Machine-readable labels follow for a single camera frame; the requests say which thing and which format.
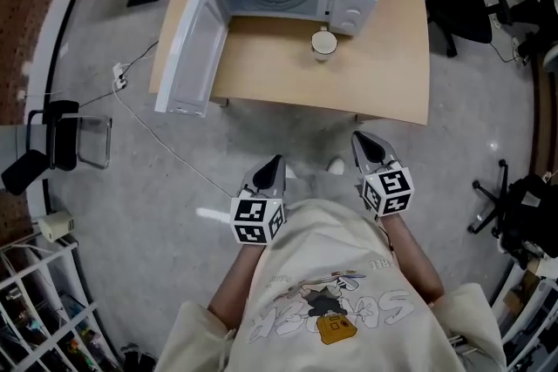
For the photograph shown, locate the white cup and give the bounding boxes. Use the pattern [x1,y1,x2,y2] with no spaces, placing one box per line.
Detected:
[310,25,340,63]

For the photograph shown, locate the white wire shelf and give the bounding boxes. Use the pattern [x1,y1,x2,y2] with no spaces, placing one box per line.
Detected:
[0,239,124,372]
[491,260,558,372]

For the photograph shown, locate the small white box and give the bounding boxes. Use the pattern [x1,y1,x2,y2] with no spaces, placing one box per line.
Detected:
[37,210,76,242]

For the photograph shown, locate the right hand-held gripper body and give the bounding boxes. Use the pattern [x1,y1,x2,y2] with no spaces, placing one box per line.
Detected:
[361,156,416,219]

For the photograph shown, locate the white cable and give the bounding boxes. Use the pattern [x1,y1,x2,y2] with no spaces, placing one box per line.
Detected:
[112,78,233,200]

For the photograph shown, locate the person's left forearm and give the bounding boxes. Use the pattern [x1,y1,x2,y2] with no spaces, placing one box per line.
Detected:
[208,244,263,319]

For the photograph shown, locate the white power strip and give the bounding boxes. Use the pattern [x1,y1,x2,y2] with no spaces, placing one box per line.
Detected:
[112,62,130,91]

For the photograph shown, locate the black metal frame chair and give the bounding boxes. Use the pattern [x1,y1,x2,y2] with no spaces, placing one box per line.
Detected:
[0,99,113,197]

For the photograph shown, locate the black cable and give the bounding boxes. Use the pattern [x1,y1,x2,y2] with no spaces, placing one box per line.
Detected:
[25,39,160,108]

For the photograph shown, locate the person's right forearm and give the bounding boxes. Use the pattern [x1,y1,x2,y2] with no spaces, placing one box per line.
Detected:
[378,213,446,305]

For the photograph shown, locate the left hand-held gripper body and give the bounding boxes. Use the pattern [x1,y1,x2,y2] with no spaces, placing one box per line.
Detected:
[229,186,289,247]

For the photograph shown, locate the cream printed sweatshirt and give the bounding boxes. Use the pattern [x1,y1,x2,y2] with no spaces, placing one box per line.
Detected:
[154,199,507,372]

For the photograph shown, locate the grey trousers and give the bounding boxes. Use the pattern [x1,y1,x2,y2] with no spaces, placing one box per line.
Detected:
[282,170,364,213]

